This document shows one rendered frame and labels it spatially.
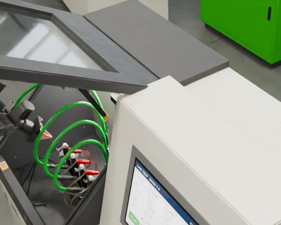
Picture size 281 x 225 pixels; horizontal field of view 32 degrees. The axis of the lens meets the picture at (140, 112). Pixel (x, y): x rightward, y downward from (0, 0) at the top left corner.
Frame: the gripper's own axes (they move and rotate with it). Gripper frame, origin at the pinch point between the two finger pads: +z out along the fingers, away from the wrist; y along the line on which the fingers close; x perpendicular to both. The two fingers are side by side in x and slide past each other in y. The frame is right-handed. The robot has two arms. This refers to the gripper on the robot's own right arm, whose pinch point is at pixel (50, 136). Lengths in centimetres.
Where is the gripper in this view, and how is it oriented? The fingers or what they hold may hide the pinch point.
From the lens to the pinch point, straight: 212.4
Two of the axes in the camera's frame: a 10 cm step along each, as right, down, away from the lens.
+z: 7.1, 3.7, 5.9
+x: -3.1, -5.8, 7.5
